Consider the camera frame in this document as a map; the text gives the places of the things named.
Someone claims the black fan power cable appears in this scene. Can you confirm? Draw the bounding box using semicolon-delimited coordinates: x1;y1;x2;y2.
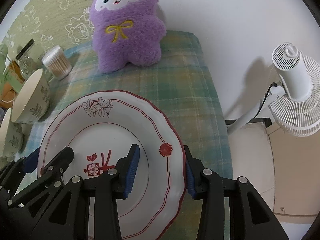
260;82;279;111

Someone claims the white standing fan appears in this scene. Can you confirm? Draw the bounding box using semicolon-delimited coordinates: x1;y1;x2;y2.
227;42;319;137

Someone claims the white plate red floral trim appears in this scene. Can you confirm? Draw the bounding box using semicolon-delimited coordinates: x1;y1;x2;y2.
37;90;185;239

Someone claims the cotton swab container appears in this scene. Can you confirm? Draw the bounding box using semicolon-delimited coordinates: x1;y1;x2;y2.
42;46;72;80

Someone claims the leaf pattern ceramic bowl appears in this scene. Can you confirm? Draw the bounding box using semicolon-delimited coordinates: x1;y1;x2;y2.
11;69;50;124

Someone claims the plaid green blue tablecloth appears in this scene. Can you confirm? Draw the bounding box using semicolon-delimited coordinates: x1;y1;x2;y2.
11;31;233;239

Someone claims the wooden chair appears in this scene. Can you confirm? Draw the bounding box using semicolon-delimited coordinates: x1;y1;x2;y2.
1;60;24;109

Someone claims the green animal pattern mat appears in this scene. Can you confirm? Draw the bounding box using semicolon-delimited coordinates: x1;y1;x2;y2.
1;0;94;58

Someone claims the purple plush bunny toy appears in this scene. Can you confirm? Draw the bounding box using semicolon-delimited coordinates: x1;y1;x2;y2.
89;0;167;73

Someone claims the glass jar black lid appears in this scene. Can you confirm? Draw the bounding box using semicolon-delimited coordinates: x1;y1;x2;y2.
16;38;37;80

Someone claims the green desk fan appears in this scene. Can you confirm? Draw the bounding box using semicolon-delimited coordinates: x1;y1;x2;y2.
0;43;23;93

